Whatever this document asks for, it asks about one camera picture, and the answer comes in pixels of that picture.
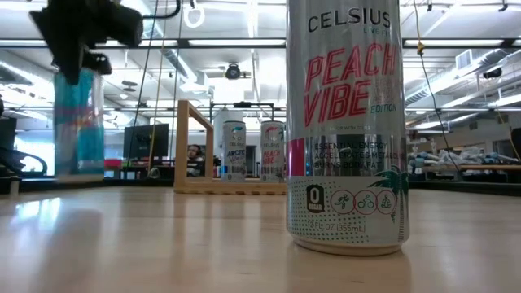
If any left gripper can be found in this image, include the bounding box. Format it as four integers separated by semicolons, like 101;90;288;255
29;0;113;85

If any blue slim energy drink can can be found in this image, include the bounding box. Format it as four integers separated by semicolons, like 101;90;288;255
52;67;106;183

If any Arctic Vibe Celsius can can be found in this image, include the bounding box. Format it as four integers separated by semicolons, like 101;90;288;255
221;120;247;183

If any Peach Vibe Celsius can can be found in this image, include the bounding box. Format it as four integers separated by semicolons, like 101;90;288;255
284;0;411;257
259;120;287;183

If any wooden slatted shelf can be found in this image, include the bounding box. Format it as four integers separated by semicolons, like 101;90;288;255
173;99;288;195

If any black television screen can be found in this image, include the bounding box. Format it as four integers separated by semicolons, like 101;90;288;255
123;123;170;160

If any person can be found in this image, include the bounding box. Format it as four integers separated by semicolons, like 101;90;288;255
186;143;207;178

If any white air vent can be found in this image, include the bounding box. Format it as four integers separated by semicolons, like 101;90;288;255
454;48;474;71

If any cluttered wooden workbench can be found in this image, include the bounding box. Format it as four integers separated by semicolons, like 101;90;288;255
406;146;521;184

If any black ceiling-mounted device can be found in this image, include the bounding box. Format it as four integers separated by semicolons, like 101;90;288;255
482;66;504;80

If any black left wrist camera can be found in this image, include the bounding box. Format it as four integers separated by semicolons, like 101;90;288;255
103;2;144;48

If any white hanging ring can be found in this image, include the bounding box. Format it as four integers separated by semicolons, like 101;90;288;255
182;2;206;29

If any black ceiling camera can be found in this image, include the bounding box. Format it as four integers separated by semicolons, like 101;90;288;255
224;62;243;81

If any yellow black hanging cable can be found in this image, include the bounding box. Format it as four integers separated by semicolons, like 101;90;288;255
411;0;463;174

